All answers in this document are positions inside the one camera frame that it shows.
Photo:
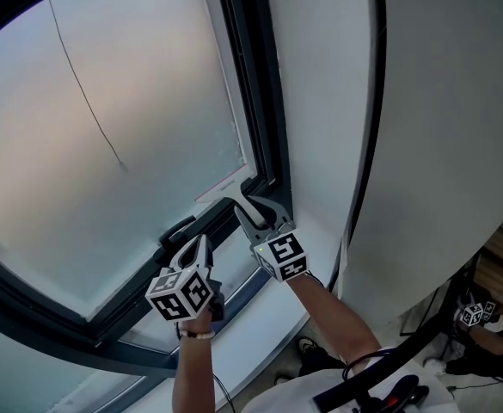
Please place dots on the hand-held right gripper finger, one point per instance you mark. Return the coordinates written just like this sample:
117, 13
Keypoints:
274, 213
246, 224

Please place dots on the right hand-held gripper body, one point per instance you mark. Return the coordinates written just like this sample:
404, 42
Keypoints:
283, 256

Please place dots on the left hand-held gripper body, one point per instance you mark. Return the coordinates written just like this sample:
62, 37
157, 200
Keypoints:
178, 299

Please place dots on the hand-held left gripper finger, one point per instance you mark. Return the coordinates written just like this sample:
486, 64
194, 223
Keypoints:
182, 252
206, 256

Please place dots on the white squeegee with red blade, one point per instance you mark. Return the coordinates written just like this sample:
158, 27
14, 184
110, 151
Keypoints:
221, 187

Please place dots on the frosted window glass pane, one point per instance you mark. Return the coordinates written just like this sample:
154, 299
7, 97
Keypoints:
105, 101

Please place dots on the person's left forearm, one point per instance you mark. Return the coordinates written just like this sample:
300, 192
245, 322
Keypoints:
195, 372

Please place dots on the person's right forearm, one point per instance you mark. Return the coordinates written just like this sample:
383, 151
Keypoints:
333, 316

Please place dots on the clear low window pane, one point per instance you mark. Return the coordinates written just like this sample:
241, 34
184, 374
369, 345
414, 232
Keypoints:
152, 331

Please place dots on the person's white black shoe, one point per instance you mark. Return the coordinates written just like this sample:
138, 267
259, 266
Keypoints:
282, 380
306, 344

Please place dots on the white chest freezer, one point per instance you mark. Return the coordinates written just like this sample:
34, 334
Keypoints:
261, 123

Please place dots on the person's black trousers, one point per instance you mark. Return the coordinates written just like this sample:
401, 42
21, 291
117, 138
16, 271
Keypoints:
320, 361

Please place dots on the person's white shirt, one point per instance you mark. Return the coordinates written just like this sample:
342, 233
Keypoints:
294, 394

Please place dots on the large frosted fixed window pane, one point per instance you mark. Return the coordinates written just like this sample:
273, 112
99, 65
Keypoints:
40, 381

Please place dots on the black tripod stand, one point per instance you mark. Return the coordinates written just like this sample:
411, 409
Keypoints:
457, 288

